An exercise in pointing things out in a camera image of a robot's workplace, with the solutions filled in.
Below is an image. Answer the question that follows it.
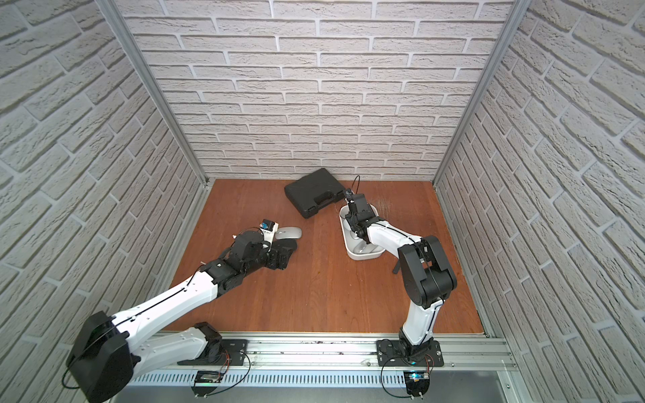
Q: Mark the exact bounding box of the black mouse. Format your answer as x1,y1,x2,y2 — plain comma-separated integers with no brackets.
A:
275,239,297,254

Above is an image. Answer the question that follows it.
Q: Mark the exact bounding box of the silver mouse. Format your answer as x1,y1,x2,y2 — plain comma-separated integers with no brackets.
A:
274,227,302,240

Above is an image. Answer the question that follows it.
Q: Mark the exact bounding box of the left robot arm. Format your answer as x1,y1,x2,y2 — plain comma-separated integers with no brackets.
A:
66,223,297,402

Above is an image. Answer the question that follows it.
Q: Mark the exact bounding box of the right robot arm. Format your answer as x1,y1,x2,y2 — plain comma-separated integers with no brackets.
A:
342,189,457,359

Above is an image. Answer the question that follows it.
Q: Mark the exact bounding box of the white plastic storage box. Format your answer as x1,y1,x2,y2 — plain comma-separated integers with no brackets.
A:
339,206,386,261

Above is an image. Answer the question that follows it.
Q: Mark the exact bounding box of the black plastic tool case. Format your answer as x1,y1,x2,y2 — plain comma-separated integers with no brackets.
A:
284,168,345,218

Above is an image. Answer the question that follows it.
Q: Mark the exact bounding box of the left controller board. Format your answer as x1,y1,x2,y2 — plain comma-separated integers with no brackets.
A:
191,370,224,397

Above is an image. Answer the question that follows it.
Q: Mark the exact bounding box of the controller board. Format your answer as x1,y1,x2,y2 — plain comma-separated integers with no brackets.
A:
191,370,224,397
404,371,430,399

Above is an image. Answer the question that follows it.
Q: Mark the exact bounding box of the right controller board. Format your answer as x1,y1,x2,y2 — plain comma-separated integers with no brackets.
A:
404,371,430,399

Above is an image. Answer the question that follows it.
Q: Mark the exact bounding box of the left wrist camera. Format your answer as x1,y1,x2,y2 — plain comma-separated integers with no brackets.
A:
260,219,279,234

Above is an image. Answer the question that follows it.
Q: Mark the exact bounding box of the aluminium front rail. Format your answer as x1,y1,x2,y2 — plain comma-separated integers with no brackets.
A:
129,330,518,378

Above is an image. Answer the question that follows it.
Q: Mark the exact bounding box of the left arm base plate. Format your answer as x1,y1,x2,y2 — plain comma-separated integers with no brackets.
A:
177,339,249,367

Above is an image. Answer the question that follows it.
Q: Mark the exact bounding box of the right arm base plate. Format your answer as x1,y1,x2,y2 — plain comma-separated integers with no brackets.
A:
376,339,444,368

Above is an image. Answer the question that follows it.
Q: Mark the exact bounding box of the aluminium corner post left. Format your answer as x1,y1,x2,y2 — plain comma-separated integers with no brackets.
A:
97,0,209,186

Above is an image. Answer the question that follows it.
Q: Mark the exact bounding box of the aluminium corner post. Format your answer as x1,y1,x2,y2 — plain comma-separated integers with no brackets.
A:
432,0,531,187
97,0,209,186

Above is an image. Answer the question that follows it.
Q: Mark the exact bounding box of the aluminium corner post right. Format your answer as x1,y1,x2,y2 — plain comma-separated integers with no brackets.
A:
432,0,531,187

